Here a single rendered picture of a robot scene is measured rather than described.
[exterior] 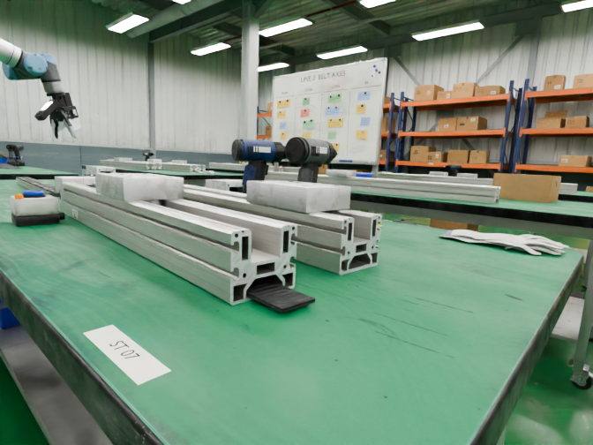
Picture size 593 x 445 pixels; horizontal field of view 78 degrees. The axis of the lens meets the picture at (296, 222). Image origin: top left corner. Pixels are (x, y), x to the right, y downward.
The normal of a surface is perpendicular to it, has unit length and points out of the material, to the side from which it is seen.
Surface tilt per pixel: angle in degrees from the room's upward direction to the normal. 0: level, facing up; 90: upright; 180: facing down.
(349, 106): 90
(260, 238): 90
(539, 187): 89
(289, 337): 0
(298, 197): 90
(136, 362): 0
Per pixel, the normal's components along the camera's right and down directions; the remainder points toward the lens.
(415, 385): 0.04, -0.99
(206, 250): -0.72, 0.08
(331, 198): 0.69, 0.15
